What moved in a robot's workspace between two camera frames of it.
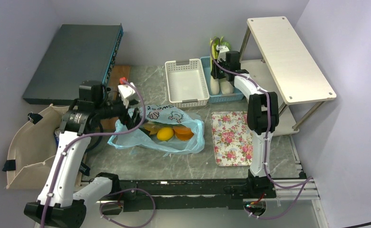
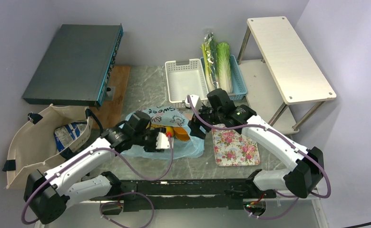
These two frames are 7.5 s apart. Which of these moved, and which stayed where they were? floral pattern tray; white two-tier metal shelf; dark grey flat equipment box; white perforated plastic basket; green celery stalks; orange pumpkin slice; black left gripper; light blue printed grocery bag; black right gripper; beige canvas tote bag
Moved: green celery stalks; light blue printed grocery bag; black left gripper; black right gripper
Stayed: beige canvas tote bag; orange pumpkin slice; white perforated plastic basket; floral pattern tray; dark grey flat equipment box; white two-tier metal shelf
